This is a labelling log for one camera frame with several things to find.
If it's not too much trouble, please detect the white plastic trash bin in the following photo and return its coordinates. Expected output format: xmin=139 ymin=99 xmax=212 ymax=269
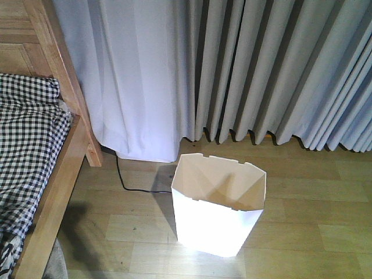
xmin=171 ymin=153 xmax=266 ymax=257

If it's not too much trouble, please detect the white sheer curtain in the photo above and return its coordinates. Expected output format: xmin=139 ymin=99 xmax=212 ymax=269
xmin=53 ymin=1 xmax=193 ymax=162

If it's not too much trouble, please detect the light grey pleated curtain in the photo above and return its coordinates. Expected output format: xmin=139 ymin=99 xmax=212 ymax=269
xmin=176 ymin=1 xmax=371 ymax=152

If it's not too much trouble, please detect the black white checkered bedding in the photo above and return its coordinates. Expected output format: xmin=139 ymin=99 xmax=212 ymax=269
xmin=1 ymin=73 xmax=71 ymax=278

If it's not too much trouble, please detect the round grey yellow rug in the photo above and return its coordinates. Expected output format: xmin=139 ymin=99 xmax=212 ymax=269
xmin=42 ymin=239 xmax=68 ymax=279

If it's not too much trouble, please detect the black floor power cord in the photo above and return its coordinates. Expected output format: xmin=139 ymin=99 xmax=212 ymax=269
xmin=100 ymin=146 xmax=173 ymax=194

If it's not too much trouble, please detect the wooden bed frame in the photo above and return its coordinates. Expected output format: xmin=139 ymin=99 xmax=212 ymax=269
xmin=1 ymin=1 xmax=102 ymax=278

